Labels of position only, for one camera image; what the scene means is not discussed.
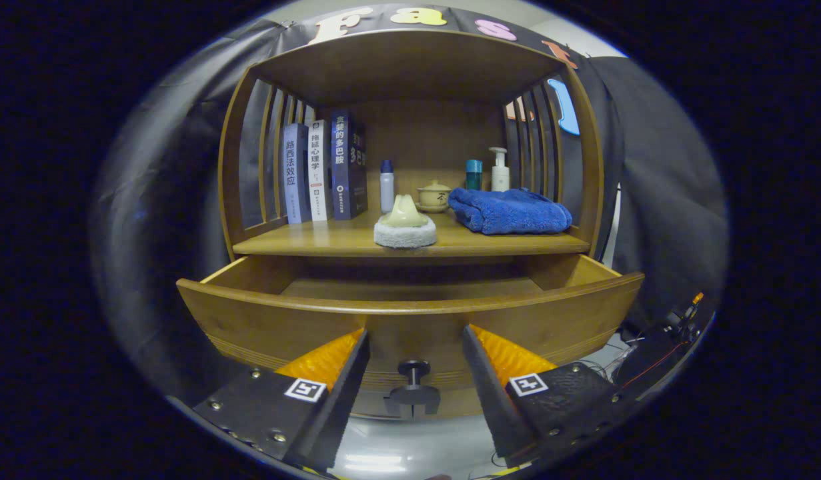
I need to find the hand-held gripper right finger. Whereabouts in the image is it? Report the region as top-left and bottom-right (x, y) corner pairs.
(462, 325), (641, 467)

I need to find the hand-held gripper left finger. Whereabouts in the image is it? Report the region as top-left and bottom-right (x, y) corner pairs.
(193, 328), (371, 473)

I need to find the wooden drawer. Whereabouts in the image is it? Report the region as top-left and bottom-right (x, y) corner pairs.
(177, 253), (646, 421)

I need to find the green-handled white scrub brush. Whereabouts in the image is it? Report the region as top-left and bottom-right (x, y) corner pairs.
(373, 194), (438, 249)

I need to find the wooden countertop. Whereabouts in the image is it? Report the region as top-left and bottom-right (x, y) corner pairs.
(231, 200), (591, 259)

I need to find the wooden cabinet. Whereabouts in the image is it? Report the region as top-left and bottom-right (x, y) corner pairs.
(217, 28), (606, 421)

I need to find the black and orange device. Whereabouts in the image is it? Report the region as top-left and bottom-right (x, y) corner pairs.
(614, 291), (708, 394)

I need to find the blue towel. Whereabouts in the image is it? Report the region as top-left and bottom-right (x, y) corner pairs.
(448, 187), (573, 235)

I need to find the beige lidded teacup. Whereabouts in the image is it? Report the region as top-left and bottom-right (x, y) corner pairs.
(416, 179), (452, 214)

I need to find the white bottle with blue cap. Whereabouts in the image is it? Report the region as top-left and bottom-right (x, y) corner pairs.
(379, 159), (395, 214)

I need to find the white pump bottle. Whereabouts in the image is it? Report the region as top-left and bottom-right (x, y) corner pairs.
(488, 147), (510, 193)

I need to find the light blue book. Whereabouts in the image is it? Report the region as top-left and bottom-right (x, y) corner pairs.
(282, 123), (312, 225)

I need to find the white book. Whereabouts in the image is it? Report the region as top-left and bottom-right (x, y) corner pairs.
(307, 120), (332, 222)

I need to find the dark blue book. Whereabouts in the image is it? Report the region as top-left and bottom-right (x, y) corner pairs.
(330, 110), (368, 221)

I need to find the black backdrop cloth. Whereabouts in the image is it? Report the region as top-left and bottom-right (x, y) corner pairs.
(90, 3), (728, 401)

